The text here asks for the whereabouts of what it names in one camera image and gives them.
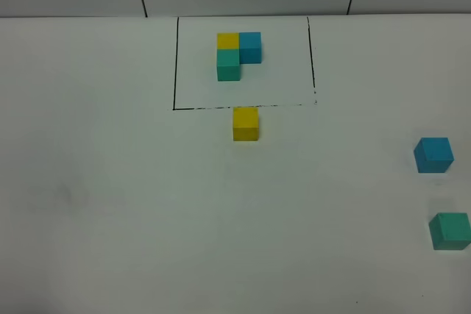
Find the white template paper sheet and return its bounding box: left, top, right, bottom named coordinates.
left=171, top=15, right=318, bottom=111

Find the template green cube block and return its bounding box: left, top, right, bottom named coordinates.
left=216, top=49, right=241, bottom=82

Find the template blue cube block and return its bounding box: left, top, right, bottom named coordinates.
left=239, top=32, right=262, bottom=64

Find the template yellow cube block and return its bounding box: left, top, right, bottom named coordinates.
left=216, top=32, right=240, bottom=50

